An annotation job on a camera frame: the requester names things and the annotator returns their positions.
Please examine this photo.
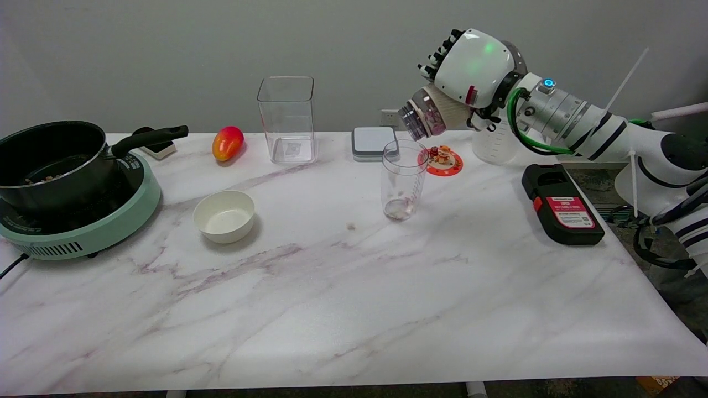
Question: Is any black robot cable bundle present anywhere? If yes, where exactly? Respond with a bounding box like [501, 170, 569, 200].
[606, 171, 708, 271]

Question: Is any tall clear measuring cup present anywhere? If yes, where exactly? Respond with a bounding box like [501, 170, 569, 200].
[381, 139, 429, 222]

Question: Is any large translucent measuring jug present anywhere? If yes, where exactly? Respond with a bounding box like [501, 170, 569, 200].
[472, 109, 527, 165]

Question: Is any white bowl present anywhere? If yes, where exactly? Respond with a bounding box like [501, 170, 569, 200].
[193, 190, 256, 244]

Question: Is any red round coaster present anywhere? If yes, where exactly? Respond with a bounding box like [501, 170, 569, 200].
[418, 146, 464, 177]

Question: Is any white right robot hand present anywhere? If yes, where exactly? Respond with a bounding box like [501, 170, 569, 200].
[418, 29, 526, 130]

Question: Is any clear bottle with white sleeve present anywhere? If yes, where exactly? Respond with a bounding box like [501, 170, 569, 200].
[398, 86, 472, 140]

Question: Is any green induction cooker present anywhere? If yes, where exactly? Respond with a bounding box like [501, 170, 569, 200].
[0, 150, 162, 261]

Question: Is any green robot cable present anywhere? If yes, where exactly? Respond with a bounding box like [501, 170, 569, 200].
[507, 87, 649, 156]

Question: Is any black device with red label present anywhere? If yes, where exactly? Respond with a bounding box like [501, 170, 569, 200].
[522, 163, 605, 245]

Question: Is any floor vent grille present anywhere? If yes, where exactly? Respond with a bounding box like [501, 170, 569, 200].
[595, 205, 628, 223]

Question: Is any black saucepan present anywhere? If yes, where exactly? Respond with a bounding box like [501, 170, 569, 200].
[0, 121, 189, 213]

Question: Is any white pipe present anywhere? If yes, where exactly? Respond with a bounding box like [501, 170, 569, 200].
[651, 102, 708, 122]

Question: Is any clear square container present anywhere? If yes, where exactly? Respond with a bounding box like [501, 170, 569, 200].
[257, 76, 317, 165]

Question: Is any red yellow mango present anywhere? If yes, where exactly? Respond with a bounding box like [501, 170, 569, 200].
[212, 126, 245, 162]

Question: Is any white grey kitchen scale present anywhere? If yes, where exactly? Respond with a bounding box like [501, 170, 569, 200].
[351, 127, 399, 162]

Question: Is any grey fabric chair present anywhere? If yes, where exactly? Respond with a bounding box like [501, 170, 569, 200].
[655, 268, 708, 343]

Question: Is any orange cardboard box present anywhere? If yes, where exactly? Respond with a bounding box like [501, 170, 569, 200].
[636, 376, 680, 394]

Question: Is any white zip tie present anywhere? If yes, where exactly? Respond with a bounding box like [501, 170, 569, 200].
[605, 47, 649, 111]

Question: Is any black cooker power cord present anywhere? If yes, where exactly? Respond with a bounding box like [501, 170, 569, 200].
[0, 253, 28, 280]

